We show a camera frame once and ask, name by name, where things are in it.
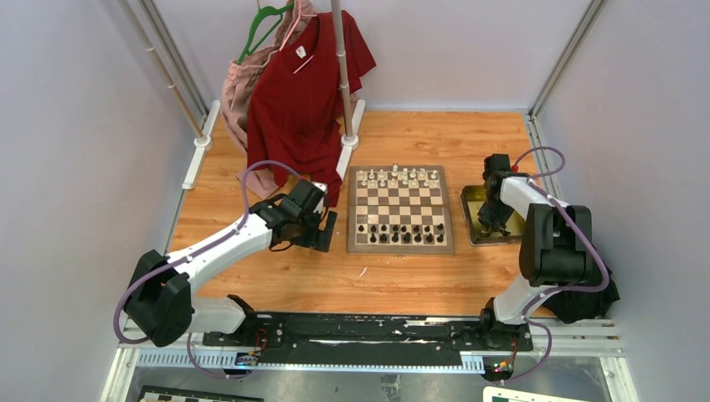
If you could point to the black mounting rail base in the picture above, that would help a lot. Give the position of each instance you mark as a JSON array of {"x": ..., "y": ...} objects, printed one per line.
[{"x": 367, "y": 340}]

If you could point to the white clothes rack frame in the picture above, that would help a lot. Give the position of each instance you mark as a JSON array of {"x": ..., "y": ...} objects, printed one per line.
[{"x": 201, "y": 118}]

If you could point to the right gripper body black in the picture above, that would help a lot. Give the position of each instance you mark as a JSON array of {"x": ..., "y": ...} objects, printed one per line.
[{"x": 495, "y": 213}]

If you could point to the green clothes hanger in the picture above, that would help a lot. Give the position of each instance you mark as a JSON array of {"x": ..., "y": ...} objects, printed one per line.
[{"x": 266, "y": 21}]

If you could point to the wooden chess board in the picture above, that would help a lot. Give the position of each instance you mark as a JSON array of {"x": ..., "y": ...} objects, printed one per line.
[{"x": 425, "y": 210}]

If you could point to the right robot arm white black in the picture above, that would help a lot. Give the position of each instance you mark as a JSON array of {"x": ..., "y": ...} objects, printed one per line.
[{"x": 556, "y": 251}]

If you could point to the red t-shirt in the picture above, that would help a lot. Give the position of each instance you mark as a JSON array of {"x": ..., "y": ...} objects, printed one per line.
[{"x": 293, "y": 111}]

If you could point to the pink garment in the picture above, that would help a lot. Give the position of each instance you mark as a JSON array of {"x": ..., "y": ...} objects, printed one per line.
[{"x": 243, "y": 75}]

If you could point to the white chess piece row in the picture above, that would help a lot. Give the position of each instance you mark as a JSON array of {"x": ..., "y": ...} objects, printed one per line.
[{"x": 398, "y": 176}]

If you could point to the gold metal tray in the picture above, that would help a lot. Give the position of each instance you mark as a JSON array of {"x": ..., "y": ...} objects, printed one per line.
[{"x": 472, "y": 199}]

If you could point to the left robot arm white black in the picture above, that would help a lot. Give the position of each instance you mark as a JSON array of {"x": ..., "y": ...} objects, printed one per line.
[{"x": 162, "y": 298}]

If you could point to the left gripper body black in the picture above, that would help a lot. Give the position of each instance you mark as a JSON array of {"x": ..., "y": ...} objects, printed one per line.
[{"x": 309, "y": 235}]

